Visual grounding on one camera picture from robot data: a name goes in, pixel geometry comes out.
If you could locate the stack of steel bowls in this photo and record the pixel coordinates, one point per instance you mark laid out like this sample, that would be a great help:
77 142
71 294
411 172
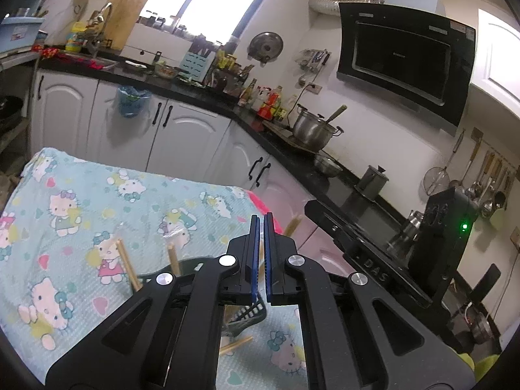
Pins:
479 325

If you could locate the metal sink faucet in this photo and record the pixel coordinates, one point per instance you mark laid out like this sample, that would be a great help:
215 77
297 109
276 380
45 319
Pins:
101 20

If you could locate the wooden cutting board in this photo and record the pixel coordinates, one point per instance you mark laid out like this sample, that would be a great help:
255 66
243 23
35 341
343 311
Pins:
126 12

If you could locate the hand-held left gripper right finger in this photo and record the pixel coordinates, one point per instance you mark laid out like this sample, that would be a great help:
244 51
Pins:
268 260

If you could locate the black range hood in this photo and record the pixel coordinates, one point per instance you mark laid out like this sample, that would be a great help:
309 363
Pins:
406 57

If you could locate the blue knife block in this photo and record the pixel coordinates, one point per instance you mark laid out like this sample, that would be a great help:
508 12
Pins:
195 65

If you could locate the white wall cabinet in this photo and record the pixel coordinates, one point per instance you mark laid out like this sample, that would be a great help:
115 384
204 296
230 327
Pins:
499 57

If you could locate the white base kitchen cabinets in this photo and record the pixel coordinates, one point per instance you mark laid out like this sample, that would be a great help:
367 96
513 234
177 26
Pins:
69 118

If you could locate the yellow printed container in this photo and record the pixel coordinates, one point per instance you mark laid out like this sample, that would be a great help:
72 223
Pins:
76 38

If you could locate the blue plastic bag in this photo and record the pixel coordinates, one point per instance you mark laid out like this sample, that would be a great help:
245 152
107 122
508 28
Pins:
132 101

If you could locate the row of hanging kitchen utensils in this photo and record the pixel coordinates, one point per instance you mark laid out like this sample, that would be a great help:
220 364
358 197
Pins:
485 195

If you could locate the green plastic utensil holder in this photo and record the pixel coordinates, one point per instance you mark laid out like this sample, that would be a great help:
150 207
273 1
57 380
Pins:
248 319

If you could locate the wooden chopsticks pair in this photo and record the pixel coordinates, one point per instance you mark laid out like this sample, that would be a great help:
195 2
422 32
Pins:
174 262
235 345
293 225
128 264

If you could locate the steel cooking pot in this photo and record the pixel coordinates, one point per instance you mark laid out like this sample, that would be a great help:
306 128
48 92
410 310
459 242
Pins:
313 130

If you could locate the metal mesh strainer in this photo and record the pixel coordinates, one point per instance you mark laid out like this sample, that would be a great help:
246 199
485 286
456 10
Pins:
436 180

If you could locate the row of condiment bottles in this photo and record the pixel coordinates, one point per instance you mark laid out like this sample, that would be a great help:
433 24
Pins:
260 97

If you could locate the wall power socket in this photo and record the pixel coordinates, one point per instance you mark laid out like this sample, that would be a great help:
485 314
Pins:
313 88

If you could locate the steel kettle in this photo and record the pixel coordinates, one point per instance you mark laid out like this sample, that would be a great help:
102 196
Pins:
412 231

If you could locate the blue plastic basin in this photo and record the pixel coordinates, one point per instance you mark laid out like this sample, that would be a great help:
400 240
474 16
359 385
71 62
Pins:
20 34

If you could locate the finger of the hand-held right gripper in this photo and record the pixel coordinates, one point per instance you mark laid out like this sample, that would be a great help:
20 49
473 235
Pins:
325 221

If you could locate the row of glass jars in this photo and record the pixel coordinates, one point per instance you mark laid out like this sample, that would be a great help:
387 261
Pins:
162 22

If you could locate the wall utensil rack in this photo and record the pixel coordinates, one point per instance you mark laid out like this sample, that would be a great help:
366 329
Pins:
315 63

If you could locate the small steel bowl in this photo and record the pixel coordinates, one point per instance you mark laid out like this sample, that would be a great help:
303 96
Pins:
327 166

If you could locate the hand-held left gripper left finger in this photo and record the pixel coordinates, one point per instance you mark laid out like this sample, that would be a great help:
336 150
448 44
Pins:
254 260

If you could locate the pink cloth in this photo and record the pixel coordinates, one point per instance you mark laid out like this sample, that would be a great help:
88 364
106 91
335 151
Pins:
264 203

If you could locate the white box appliance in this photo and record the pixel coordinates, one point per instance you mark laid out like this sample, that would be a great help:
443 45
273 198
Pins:
158 44

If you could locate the black wok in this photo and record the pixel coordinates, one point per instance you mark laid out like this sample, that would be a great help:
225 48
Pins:
10 111

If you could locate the glass bowl with food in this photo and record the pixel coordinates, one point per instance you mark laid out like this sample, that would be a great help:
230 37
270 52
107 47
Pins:
165 71

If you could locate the aluminium exhaust duct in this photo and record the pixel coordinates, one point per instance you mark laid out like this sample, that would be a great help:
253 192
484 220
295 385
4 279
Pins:
345 4

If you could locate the steel canister with lid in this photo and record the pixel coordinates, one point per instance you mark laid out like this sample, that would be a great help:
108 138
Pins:
370 183

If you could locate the black kitchen countertop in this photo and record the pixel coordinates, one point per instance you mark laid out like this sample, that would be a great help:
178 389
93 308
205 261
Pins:
203 97

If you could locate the cartoon cat printed tablecloth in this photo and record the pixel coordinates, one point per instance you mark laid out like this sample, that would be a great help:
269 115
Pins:
81 211

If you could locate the black glass cooktop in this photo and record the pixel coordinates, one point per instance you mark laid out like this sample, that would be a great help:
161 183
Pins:
365 211

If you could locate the steel pot lid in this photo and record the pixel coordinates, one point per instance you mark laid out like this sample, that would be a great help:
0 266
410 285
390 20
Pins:
266 48

